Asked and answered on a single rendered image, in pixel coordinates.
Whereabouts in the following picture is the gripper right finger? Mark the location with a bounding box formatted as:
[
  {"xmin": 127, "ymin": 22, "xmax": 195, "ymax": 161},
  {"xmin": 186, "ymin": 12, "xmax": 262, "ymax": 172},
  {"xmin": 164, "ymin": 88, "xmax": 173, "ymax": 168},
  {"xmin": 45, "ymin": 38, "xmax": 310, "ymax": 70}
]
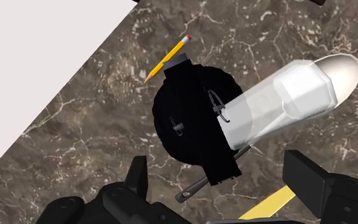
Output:
[{"xmin": 282, "ymin": 150, "xmax": 358, "ymax": 224}]

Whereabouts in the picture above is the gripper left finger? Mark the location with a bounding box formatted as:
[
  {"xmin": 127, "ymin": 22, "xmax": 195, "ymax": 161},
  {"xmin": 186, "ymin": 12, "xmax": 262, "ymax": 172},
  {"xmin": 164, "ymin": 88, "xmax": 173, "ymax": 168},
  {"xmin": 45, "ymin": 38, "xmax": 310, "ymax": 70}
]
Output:
[{"xmin": 36, "ymin": 155, "xmax": 193, "ymax": 224}]

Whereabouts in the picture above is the yellow flat strip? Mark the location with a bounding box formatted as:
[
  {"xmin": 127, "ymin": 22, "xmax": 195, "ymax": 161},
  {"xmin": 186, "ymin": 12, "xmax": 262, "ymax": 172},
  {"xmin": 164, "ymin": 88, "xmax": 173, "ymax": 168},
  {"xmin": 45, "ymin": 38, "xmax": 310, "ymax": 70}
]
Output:
[{"xmin": 238, "ymin": 185, "xmax": 296, "ymax": 220}]

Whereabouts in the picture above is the white faceted bottle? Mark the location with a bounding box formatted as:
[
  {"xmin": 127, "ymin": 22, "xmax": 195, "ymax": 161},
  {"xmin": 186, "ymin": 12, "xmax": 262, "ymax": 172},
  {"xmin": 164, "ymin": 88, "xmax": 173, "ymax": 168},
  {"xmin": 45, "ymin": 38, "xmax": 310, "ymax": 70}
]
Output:
[{"xmin": 217, "ymin": 53, "xmax": 358, "ymax": 151}]

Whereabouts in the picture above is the yellow pencil with red eraser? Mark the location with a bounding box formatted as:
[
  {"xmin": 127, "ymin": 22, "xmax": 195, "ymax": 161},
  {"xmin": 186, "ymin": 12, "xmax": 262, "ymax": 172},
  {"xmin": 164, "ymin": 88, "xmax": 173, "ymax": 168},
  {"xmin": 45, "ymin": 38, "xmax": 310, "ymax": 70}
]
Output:
[{"xmin": 143, "ymin": 34, "xmax": 193, "ymax": 84}]

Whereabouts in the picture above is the grey metal utensil handle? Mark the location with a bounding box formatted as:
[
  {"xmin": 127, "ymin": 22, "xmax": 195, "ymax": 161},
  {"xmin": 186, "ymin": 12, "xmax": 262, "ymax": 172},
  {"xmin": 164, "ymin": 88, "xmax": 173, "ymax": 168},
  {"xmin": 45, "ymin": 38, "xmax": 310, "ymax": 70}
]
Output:
[{"xmin": 174, "ymin": 144, "xmax": 252, "ymax": 204}]

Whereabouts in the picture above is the black round strapped bag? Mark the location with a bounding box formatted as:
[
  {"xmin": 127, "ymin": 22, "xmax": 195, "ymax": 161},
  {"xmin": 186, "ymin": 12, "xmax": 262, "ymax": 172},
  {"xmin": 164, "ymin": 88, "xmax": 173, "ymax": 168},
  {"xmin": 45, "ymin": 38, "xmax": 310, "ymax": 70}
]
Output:
[{"xmin": 152, "ymin": 53, "xmax": 245, "ymax": 187}]

